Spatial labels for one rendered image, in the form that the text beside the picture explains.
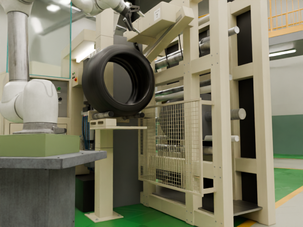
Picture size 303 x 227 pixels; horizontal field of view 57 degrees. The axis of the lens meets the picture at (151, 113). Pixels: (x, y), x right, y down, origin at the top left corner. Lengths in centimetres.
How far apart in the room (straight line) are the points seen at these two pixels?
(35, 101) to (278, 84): 1038
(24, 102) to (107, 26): 151
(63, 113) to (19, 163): 159
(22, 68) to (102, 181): 133
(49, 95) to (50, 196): 46
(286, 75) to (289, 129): 196
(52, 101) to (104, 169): 129
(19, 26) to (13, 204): 90
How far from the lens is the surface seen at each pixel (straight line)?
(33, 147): 126
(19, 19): 169
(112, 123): 217
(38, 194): 133
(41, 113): 138
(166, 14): 232
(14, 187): 139
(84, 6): 203
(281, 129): 1112
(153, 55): 265
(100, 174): 255
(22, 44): 165
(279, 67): 1138
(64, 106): 275
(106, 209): 263
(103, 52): 225
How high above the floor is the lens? 74
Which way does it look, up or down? 4 degrees up
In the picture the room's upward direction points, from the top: straight up
